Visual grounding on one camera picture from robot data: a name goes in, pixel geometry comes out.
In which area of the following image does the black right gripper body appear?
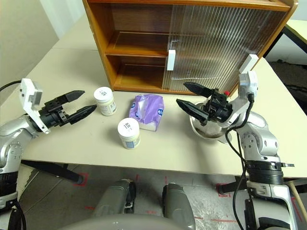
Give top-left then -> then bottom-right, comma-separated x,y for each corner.
200,87 -> 234,126

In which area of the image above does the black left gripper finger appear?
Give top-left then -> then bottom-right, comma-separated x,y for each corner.
69,104 -> 98,125
62,90 -> 86,104

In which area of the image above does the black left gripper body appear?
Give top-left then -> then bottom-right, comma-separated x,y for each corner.
45,95 -> 72,127

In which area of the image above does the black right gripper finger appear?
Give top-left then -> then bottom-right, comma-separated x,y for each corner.
183,81 -> 213,98
176,99 -> 208,125

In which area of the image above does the white lidded plastic bottle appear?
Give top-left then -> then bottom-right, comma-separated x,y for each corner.
117,117 -> 141,150
93,87 -> 118,117

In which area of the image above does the white door handle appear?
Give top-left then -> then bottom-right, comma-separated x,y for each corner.
166,49 -> 177,71
238,54 -> 260,74

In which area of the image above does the ribbed clear sliding door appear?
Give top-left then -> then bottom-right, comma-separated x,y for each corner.
162,4 -> 287,93
167,4 -> 288,93

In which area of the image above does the purple tissue pack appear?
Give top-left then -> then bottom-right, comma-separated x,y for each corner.
129,93 -> 165,132

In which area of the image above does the brown wooden cabinet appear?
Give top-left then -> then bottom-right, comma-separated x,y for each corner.
82,0 -> 299,96

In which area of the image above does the black table leg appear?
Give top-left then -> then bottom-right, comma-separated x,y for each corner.
20,160 -> 85,186
219,175 -> 248,195

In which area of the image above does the grey left robot leg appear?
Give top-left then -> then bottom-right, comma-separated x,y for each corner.
92,179 -> 138,218

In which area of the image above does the grey robot leg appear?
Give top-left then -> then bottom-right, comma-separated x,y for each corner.
162,182 -> 196,230
92,179 -> 138,218

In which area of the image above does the grey right robot leg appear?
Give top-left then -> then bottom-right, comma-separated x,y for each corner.
162,182 -> 196,230

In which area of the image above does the beige neighbouring table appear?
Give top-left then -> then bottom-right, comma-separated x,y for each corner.
263,18 -> 307,58

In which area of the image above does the grey robot torso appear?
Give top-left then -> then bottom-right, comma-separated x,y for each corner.
57,212 -> 195,230

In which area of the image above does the light wooden stick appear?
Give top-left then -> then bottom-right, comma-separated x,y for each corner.
287,181 -> 304,221

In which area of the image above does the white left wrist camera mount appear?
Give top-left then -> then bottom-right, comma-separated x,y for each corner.
20,78 -> 51,134

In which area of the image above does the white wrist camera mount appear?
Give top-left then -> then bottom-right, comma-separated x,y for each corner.
222,70 -> 259,131
20,78 -> 51,134

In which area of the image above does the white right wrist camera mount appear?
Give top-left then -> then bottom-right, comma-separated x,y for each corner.
222,70 -> 259,131

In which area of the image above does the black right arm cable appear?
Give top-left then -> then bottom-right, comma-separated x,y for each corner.
225,92 -> 255,230

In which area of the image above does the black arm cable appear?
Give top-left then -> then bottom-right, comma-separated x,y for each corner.
225,92 -> 255,230
0,80 -> 23,93

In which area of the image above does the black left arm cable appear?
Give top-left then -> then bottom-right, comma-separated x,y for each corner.
0,80 -> 23,93

